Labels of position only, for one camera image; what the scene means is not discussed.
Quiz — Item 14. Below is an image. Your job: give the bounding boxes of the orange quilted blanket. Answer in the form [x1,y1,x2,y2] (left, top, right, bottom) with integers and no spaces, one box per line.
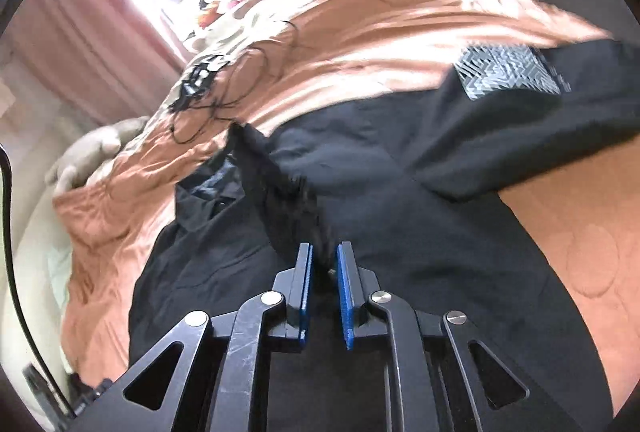
[52,0,640,385]

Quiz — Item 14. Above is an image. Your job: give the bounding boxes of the beige plush toy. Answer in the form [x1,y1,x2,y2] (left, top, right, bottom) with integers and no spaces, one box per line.
[45,115,151,193]

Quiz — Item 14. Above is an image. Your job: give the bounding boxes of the large black garment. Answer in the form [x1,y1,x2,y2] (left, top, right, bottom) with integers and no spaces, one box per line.
[127,105,621,432]

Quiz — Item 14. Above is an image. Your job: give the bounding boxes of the pink curtain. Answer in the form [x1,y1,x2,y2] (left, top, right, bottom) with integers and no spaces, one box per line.
[4,0,187,129]

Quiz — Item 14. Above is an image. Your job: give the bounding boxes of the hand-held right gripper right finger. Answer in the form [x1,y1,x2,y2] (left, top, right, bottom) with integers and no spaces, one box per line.
[336,241,586,432]

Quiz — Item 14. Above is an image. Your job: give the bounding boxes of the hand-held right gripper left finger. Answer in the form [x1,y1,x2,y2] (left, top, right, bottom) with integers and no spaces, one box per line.
[70,242,316,432]

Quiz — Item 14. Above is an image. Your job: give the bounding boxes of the black shirt with grey print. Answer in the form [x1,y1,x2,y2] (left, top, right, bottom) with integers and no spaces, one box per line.
[410,37,640,204]

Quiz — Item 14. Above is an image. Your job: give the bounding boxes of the tangled thin black cable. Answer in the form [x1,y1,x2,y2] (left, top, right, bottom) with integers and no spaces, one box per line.
[169,18,303,144]

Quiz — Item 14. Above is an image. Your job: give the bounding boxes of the thick black cable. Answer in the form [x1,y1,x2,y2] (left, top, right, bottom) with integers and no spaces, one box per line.
[0,146,68,415]

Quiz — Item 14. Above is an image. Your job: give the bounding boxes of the cream bed sheet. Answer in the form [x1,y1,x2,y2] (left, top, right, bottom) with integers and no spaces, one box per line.
[0,189,78,413]

